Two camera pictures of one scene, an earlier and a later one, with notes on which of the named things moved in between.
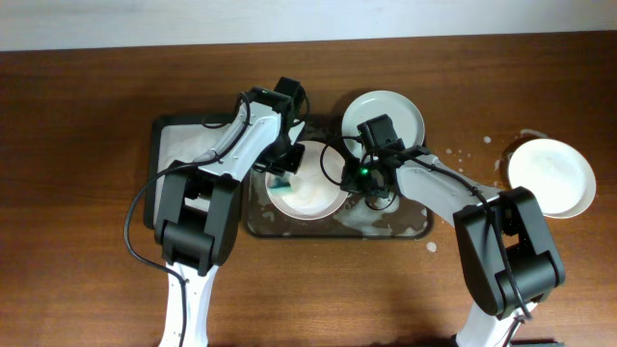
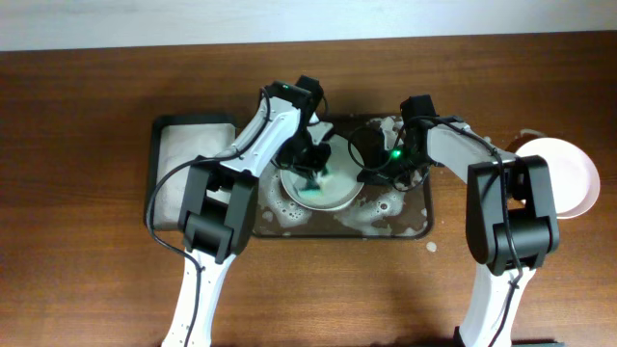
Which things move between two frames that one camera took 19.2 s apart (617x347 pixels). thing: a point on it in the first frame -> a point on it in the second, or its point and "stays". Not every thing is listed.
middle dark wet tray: [392, 216] stays
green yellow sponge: [281, 186] -> [310, 191]
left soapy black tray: [176, 139] stays
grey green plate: [408, 122] -> [337, 188]
